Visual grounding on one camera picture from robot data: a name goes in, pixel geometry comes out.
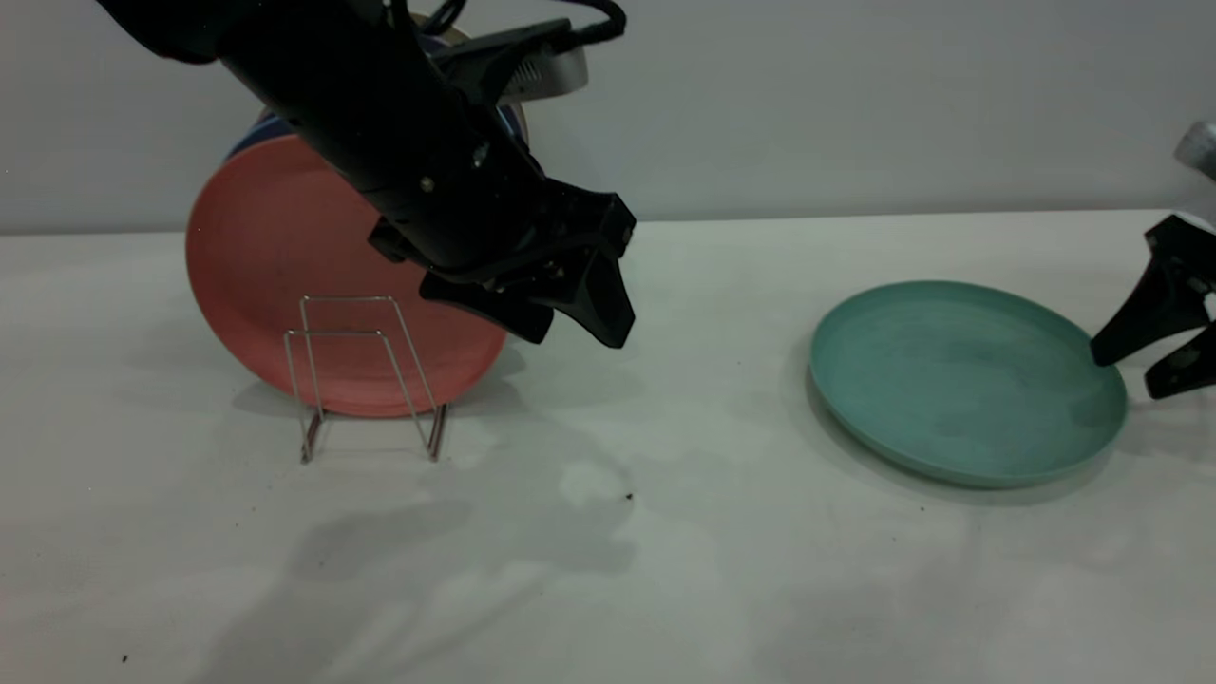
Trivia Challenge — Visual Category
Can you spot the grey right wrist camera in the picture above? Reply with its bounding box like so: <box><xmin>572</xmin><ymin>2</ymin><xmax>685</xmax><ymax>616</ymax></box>
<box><xmin>1174</xmin><ymin>121</ymin><xmax>1216</xmax><ymax>181</ymax></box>

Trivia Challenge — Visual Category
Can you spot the metal wire plate rack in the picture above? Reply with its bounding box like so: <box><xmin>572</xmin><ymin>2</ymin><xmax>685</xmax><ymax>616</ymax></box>
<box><xmin>285</xmin><ymin>294</ymin><xmax>449</xmax><ymax>465</ymax></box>

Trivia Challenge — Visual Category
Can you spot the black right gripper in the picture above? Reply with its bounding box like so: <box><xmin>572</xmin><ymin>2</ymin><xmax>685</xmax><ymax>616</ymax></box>
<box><xmin>1091</xmin><ymin>214</ymin><xmax>1216</xmax><ymax>400</ymax></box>

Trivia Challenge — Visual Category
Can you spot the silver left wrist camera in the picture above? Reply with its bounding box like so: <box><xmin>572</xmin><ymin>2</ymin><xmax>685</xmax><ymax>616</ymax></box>
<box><xmin>432</xmin><ymin>19</ymin><xmax>590</xmax><ymax>104</ymax></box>

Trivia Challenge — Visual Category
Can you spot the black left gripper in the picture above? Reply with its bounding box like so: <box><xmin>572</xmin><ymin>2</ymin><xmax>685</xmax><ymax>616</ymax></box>
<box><xmin>313</xmin><ymin>57</ymin><xmax>637</xmax><ymax>350</ymax></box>

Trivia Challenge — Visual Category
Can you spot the red round plate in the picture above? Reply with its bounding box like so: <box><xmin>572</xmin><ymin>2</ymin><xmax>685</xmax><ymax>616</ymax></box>
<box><xmin>185</xmin><ymin>133</ymin><xmax>509</xmax><ymax>419</ymax></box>

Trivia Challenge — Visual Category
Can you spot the navy plate light blue rim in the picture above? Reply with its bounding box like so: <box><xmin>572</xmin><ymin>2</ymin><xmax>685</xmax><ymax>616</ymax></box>
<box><xmin>226</xmin><ymin>116</ymin><xmax>288</xmax><ymax>161</ymax></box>

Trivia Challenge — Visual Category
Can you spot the green round plate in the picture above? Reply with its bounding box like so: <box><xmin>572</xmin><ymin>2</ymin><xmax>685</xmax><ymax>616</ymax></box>
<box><xmin>807</xmin><ymin>280</ymin><xmax>1130</xmax><ymax>490</ymax></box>

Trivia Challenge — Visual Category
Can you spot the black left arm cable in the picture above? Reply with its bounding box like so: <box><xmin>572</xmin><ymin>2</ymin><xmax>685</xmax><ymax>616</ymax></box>
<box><xmin>418</xmin><ymin>0</ymin><xmax>628</xmax><ymax>48</ymax></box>

